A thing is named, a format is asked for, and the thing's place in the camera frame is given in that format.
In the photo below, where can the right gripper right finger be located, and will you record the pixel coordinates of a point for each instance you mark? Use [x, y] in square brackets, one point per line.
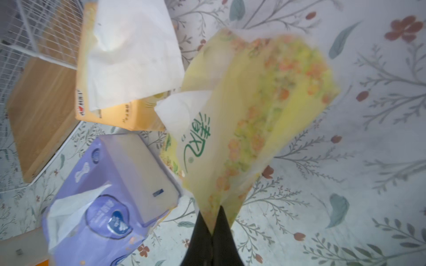
[225, 252]

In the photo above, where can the yellow-green tissue pack bottom shelf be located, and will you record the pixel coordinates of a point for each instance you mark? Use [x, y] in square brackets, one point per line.
[244, 96]

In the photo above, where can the yellow tissue pack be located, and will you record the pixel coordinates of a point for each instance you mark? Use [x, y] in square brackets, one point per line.
[129, 60]

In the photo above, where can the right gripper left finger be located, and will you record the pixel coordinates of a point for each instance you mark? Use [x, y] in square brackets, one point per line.
[200, 249]

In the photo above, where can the floral patterned floor mat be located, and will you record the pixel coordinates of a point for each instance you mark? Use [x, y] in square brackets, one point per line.
[350, 190]

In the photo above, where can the orange tissue pack bottom shelf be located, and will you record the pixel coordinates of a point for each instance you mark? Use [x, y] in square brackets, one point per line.
[43, 263]

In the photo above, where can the purple tissue pack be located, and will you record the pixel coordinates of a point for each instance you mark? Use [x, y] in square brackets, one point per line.
[108, 205]

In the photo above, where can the white wire three-tier shelf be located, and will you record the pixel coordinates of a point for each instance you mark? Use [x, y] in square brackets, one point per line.
[39, 52]

